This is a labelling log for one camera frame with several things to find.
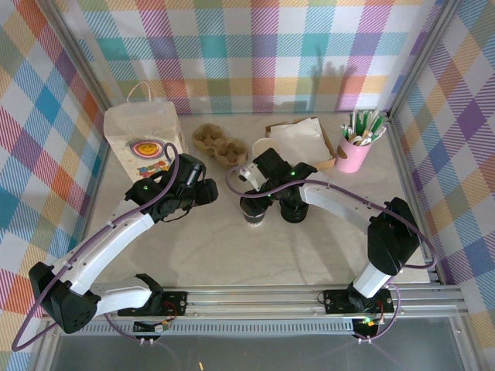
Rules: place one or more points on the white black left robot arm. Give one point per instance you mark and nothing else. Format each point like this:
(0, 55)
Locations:
(116, 241)

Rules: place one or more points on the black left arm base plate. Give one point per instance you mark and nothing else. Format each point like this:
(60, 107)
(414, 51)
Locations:
(174, 303)

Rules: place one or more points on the wooden stirrers bundle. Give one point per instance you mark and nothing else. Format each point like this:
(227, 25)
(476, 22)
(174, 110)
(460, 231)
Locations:
(365, 137)

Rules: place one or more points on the brown cardboard cup carrier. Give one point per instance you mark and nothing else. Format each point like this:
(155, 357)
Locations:
(210, 137)
(232, 165)

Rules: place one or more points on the grey metal panel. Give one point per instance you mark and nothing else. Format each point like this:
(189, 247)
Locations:
(270, 351)

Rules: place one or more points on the aluminium frame post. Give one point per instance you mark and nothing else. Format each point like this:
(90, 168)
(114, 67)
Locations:
(85, 65)
(421, 58)

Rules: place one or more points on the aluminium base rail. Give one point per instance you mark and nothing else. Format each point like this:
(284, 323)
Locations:
(251, 301)

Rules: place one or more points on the stack of white napkins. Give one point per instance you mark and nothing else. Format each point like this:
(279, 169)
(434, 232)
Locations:
(305, 135)

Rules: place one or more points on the stack of paper cups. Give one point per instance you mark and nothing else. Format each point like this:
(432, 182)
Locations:
(263, 146)

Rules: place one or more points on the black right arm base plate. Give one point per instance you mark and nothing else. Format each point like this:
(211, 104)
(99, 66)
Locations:
(336, 301)

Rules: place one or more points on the white smiley paper bag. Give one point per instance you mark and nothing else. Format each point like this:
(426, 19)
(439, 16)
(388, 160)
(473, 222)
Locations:
(135, 123)

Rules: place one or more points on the striped paper coffee cup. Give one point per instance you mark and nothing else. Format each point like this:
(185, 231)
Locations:
(255, 221)

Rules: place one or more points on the pink holder cup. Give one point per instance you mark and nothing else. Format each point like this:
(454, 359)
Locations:
(350, 158)

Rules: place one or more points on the stack of black lids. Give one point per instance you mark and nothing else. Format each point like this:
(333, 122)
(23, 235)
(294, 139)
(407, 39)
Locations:
(295, 214)

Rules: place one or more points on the brown cardboard napkin tray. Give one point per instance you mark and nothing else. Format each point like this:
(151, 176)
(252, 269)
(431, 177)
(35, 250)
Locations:
(325, 164)

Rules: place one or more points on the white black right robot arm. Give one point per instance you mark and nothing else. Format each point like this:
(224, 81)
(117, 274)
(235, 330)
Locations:
(340, 201)

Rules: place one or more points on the green white stick packet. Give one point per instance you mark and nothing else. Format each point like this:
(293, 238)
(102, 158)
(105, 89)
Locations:
(381, 125)
(362, 123)
(345, 129)
(354, 121)
(373, 120)

